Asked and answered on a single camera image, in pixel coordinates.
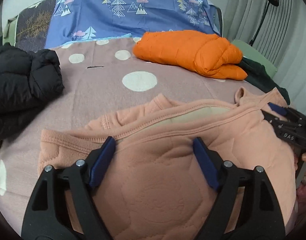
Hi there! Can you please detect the grey curtain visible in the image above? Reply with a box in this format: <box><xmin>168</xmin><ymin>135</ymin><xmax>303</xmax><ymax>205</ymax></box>
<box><xmin>224</xmin><ymin>0</ymin><xmax>306</xmax><ymax>113</ymax></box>

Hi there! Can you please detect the black puffer jacket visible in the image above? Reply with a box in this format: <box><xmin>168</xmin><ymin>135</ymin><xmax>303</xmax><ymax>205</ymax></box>
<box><xmin>0</xmin><ymin>43</ymin><xmax>64</xmax><ymax>141</ymax></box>

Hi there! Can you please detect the black floor lamp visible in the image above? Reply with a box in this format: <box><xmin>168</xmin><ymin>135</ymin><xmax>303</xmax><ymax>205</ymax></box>
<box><xmin>249</xmin><ymin>0</ymin><xmax>280</xmax><ymax>47</ymax></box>

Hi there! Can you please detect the green headboard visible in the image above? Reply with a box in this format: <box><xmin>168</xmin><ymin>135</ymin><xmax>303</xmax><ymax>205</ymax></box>
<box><xmin>2</xmin><ymin>15</ymin><xmax>18</xmax><ymax>46</ymax></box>

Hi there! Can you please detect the orange puffer jacket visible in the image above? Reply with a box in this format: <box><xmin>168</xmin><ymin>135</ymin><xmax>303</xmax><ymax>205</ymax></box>
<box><xmin>133</xmin><ymin>30</ymin><xmax>247</xmax><ymax>81</ymax></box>

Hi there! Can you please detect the blue tree print sheet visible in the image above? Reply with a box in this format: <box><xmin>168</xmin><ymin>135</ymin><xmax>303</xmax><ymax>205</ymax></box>
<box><xmin>45</xmin><ymin>0</ymin><xmax>221</xmax><ymax>48</ymax></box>

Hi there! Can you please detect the dark tree print cover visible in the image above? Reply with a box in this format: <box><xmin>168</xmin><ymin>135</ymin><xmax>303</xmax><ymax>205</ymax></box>
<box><xmin>15</xmin><ymin>0</ymin><xmax>56</xmax><ymax>52</ymax></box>

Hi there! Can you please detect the green pillow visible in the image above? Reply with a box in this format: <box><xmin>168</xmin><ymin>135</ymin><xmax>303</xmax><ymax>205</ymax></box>
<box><xmin>231</xmin><ymin>40</ymin><xmax>278</xmax><ymax>78</ymax></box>

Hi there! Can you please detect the pink sleeve right forearm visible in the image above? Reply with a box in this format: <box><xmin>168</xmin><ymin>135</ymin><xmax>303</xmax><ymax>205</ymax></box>
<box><xmin>294</xmin><ymin>176</ymin><xmax>306</xmax><ymax>228</ymax></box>

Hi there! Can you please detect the pink polka dot bedspread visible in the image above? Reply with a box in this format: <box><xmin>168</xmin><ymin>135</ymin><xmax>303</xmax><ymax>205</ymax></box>
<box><xmin>0</xmin><ymin>38</ymin><xmax>262</xmax><ymax>233</ymax></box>

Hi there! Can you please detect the dark green garment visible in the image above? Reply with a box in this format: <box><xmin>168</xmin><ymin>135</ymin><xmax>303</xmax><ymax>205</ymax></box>
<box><xmin>237</xmin><ymin>57</ymin><xmax>291</xmax><ymax>105</ymax></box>

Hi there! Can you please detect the pink quilted jacket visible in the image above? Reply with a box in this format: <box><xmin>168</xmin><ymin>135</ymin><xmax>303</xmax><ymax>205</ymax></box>
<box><xmin>38</xmin><ymin>88</ymin><xmax>296</xmax><ymax>239</ymax></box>

